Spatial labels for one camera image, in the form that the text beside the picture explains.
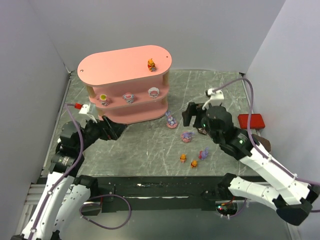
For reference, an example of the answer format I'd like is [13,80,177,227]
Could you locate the pink cup toy yellow top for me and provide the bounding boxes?
[98,94,110,107]

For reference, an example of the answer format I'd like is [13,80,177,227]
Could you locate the pink cloud toy blue bows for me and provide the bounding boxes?
[122,92,135,104]

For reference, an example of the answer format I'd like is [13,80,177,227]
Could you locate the small purple bunny toy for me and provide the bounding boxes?
[198,147,209,160]

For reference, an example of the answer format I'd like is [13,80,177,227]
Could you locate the pink white frilly toy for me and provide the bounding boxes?
[148,87,160,99]

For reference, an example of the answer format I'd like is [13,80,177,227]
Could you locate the orange bear toy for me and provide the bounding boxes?
[190,160,198,168]
[147,58,157,72]
[179,154,187,163]

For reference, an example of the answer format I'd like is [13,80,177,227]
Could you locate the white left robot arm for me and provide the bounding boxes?
[12,116,127,240]

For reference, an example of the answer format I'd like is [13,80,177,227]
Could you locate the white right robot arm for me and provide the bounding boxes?
[182,102,320,226]

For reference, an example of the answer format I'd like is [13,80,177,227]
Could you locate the pink three-tier wooden shelf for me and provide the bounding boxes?
[77,45,172,125]

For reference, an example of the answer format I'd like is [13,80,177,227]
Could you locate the brown chocolate bar wrapper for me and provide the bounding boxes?
[197,127,207,135]

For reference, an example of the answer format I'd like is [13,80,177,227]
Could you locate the red box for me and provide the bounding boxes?
[237,113,266,130]

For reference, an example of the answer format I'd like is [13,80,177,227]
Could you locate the green brown tape roll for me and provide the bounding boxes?
[252,134,271,153]

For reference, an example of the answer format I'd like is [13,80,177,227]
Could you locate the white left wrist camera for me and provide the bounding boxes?
[78,103,98,123]

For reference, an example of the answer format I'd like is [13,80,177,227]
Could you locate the purple loose cable loop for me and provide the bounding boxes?
[79,194,132,230]

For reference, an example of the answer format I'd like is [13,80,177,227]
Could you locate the black base frame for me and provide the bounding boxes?
[67,174,251,213]

